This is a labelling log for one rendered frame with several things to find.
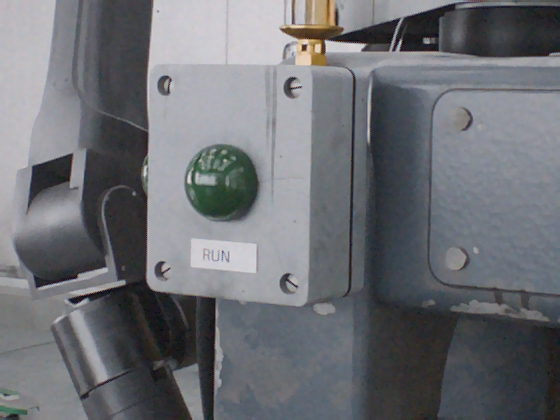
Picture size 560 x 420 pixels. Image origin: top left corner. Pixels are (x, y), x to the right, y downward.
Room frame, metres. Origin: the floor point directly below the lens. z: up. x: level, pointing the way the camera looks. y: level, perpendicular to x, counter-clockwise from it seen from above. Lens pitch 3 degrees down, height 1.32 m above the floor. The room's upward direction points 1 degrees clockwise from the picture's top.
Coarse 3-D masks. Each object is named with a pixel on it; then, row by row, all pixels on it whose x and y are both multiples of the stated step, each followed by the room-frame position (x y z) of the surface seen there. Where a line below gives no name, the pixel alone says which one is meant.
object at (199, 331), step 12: (204, 300) 0.58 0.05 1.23; (204, 312) 0.58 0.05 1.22; (204, 324) 0.58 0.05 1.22; (204, 336) 0.58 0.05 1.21; (204, 348) 0.58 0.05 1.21; (204, 360) 0.58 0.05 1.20; (204, 372) 0.59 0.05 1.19; (204, 384) 0.59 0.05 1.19; (204, 396) 0.59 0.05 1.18; (204, 408) 0.59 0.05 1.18
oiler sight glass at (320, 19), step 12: (288, 0) 0.57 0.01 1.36; (300, 0) 0.57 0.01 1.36; (312, 0) 0.57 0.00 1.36; (324, 0) 0.57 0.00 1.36; (336, 0) 0.57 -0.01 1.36; (288, 12) 0.57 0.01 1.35; (300, 12) 0.57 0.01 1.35; (312, 12) 0.57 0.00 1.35; (324, 12) 0.57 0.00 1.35; (336, 12) 0.57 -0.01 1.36; (324, 24) 0.57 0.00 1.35; (336, 24) 0.57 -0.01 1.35
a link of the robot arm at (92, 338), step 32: (128, 288) 0.81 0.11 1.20; (64, 320) 0.78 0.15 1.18; (96, 320) 0.78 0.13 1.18; (128, 320) 0.78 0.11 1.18; (160, 320) 0.82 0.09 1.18; (64, 352) 0.78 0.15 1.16; (96, 352) 0.77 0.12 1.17; (128, 352) 0.77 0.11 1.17; (160, 352) 0.79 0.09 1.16; (96, 384) 0.77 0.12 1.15
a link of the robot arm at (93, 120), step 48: (96, 0) 0.83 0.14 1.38; (144, 0) 0.86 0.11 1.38; (96, 48) 0.82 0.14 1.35; (144, 48) 0.85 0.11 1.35; (48, 96) 0.83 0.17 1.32; (96, 96) 0.80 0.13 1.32; (144, 96) 0.84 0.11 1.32; (48, 144) 0.81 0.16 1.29; (96, 144) 0.79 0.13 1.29; (144, 144) 0.82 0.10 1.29; (48, 192) 0.80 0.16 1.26; (96, 192) 0.78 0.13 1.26; (144, 192) 0.81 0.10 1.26; (48, 240) 0.78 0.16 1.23; (96, 240) 0.77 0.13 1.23
